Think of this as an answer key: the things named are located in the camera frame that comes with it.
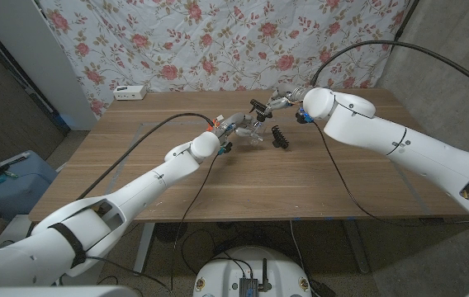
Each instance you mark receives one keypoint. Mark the black antenna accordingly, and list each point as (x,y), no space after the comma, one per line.
(265,276)

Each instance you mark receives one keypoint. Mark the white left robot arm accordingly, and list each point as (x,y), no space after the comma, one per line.
(143,187)

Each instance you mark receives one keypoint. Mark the floral backdrop cloth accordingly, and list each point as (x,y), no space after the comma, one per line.
(226,41)

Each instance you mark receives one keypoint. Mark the white panel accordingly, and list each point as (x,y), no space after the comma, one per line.
(32,49)

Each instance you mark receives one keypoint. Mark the blue case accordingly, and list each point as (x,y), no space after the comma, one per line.
(20,185)

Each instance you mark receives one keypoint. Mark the clear plastic bottle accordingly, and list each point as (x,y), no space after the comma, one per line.
(258,133)

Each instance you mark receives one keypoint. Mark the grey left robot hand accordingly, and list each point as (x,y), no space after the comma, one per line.
(238,121)

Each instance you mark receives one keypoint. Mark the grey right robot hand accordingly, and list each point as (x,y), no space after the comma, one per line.
(294,95)

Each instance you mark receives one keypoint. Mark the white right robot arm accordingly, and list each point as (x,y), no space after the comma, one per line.
(375,132)

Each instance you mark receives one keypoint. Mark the black trigger spray top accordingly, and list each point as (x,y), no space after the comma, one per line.
(259,108)

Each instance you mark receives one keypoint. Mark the black floor fan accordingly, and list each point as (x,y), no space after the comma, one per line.
(170,232)

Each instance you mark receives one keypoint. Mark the black pole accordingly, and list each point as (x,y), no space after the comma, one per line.
(404,20)

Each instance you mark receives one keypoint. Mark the white power strip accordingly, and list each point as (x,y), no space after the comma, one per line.
(129,92)

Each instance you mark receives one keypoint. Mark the white and black tool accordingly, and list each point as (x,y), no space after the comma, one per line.
(9,161)

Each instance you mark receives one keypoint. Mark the white table leg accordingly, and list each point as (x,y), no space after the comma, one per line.
(143,251)

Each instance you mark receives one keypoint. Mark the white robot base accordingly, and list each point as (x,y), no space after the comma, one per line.
(226,272)

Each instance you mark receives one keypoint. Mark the grey table leg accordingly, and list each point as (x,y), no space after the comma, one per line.
(356,247)

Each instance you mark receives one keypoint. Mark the black hair clip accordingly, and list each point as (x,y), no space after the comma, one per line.
(279,139)

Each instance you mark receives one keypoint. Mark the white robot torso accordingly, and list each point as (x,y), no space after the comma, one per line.
(53,292)

